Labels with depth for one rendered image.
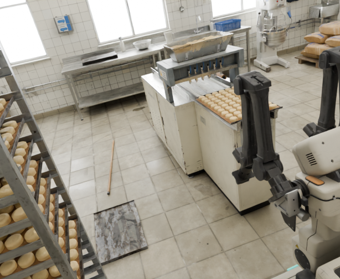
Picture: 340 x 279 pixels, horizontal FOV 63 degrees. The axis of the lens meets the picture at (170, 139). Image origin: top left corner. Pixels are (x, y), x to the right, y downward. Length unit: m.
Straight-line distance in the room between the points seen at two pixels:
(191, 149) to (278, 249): 1.14
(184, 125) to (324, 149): 1.58
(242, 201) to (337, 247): 0.96
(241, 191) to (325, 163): 1.17
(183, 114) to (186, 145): 0.32
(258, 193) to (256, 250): 0.44
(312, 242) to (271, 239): 0.89
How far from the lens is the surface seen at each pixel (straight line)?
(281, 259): 2.21
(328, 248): 1.49
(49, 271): 1.14
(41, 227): 0.90
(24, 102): 1.20
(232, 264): 2.16
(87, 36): 5.52
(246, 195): 2.30
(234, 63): 2.66
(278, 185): 1.18
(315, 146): 1.17
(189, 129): 2.58
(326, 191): 1.17
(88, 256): 1.64
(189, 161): 2.74
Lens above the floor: 1.75
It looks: 28 degrees down
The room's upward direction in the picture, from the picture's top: 11 degrees counter-clockwise
